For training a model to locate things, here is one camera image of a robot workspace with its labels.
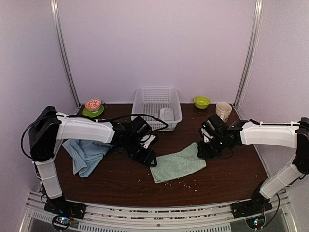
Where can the green panda towel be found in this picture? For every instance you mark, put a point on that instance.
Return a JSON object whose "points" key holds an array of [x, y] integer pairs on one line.
{"points": [[177, 165]]}

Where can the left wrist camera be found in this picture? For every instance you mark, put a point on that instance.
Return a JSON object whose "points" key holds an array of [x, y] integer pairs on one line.
{"points": [[147, 140]]}

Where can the white plastic basket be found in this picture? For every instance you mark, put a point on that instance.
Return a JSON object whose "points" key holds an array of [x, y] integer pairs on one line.
{"points": [[149, 101]]}

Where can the rolled grey towel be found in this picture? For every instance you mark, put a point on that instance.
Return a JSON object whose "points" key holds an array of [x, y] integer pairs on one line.
{"points": [[166, 114]]}

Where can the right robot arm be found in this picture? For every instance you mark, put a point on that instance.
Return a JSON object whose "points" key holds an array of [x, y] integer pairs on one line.
{"points": [[218, 135]]}

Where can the red patterned bowl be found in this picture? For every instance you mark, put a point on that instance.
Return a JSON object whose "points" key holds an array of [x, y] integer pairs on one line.
{"points": [[93, 105]]}

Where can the light blue towel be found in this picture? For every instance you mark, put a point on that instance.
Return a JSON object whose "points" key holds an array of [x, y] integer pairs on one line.
{"points": [[86, 155]]}

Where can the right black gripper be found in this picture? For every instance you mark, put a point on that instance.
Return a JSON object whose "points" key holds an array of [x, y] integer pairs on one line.
{"points": [[203, 153]]}

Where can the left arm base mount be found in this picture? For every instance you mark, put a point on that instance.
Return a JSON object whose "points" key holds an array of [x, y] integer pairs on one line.
{"points": [[64, 219]]}

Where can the left aluminium frame post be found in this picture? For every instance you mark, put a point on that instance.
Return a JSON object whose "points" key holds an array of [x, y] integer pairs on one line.
{"points": [[63, 52]]}

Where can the right aluminium frame post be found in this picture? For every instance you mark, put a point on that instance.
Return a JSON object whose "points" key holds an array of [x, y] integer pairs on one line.
{"points": [[248, 64]]}

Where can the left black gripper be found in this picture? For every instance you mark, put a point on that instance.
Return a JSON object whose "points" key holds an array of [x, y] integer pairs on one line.
{"points": [[147, 158]]}

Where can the lime green bowl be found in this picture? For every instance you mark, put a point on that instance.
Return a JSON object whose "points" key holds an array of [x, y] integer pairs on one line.
{"points": [[201, 102]]}

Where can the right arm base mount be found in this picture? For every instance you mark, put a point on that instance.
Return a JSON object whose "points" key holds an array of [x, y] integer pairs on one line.
{"points": [[251, 210]]}

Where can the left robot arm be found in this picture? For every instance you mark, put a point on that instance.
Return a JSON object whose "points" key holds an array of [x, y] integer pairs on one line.
{"points": [[134, 137]]}

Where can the green plate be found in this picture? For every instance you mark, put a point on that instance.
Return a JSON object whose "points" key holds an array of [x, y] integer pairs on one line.
{"points": [[90, 114]]}

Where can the cream printed mug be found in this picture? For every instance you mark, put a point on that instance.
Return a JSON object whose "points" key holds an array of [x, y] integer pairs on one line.
{"points": [[223, 110]]}

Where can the front aluminium rail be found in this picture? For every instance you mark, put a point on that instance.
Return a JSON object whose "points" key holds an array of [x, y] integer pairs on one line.
{"points": [[205, 218]]}

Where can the aluminium frame post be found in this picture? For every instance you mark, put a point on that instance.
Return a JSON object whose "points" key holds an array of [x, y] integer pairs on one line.
{"points": [[63, 52], [248, 64]]}

